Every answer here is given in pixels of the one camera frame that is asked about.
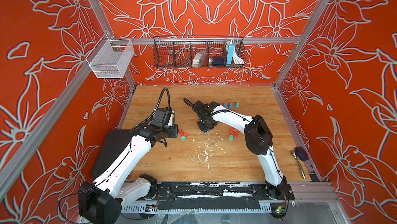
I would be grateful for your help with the cluster of coloured stamps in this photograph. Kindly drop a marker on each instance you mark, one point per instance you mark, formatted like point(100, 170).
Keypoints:
point(234, 133)

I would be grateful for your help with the silver pouch in basket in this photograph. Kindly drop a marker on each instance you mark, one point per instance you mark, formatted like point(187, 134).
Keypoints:
point(198, 59)

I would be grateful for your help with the dark blue round pad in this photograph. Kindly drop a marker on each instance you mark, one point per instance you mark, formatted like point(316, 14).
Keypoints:
point(301, 154)

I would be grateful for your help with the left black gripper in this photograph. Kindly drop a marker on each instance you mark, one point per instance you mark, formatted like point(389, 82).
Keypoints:
point(174, 132)

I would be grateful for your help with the metal spoon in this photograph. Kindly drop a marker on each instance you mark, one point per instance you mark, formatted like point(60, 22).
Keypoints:
point(293, 153)

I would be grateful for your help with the light blue box in basket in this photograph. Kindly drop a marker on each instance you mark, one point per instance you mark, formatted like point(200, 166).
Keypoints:
point(230, 52)

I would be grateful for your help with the dark blue round object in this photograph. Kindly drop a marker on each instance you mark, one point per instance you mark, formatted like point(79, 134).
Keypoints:
point(218, 62)

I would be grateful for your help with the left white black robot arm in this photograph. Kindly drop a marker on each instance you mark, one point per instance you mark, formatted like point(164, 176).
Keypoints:
point(102, 201)

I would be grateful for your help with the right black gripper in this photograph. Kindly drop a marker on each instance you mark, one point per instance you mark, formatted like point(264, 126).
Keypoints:
point(204, 130)

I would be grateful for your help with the white wire mesh basket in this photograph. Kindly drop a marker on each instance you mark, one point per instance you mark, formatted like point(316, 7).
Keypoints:
point(110, 60)

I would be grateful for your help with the cluster of coloured stamp caps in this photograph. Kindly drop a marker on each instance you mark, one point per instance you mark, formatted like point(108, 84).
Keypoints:
point(183, 135)

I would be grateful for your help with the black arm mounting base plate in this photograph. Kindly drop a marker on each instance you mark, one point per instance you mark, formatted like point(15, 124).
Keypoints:
point(217, 197)

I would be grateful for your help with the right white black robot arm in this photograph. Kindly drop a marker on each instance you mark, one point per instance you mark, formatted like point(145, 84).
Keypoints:
point(258, 140)

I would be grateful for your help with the black plastic tool case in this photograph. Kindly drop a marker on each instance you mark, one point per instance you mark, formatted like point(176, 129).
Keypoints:
point(115, 142)

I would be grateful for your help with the black wire wall basket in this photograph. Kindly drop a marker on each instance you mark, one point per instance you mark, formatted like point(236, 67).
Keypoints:
point(177, 52)

